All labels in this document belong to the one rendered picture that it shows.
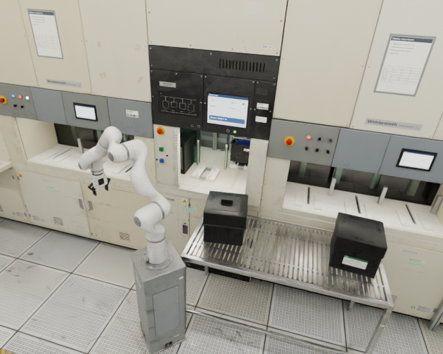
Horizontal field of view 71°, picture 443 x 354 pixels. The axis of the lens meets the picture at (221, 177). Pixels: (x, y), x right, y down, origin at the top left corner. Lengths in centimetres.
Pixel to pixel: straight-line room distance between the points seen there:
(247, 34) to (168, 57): 55
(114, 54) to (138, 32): 24
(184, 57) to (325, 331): 231
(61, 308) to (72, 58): 196
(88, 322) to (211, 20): 237
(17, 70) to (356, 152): 261
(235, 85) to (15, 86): 182
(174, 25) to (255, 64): 57
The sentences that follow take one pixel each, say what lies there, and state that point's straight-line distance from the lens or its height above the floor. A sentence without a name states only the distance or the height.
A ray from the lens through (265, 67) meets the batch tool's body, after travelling 207.
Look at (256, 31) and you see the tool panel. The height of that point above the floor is 208.
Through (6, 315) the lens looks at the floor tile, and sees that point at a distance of 314.
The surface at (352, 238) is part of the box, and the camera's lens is 207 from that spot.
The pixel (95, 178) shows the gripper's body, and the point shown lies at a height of 114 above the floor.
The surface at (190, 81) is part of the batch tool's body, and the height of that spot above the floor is 175.
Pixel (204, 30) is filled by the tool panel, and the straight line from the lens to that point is 213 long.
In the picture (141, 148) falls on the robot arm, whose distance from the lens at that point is 182.
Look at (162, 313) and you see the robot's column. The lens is 227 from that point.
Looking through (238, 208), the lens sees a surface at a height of 101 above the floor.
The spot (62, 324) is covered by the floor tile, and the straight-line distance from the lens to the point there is 290.
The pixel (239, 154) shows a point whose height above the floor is 102.
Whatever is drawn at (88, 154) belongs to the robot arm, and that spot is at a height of 135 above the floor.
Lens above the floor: 221
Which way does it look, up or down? 29 degrees down
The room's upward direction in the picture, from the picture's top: 3 degrees clockwise
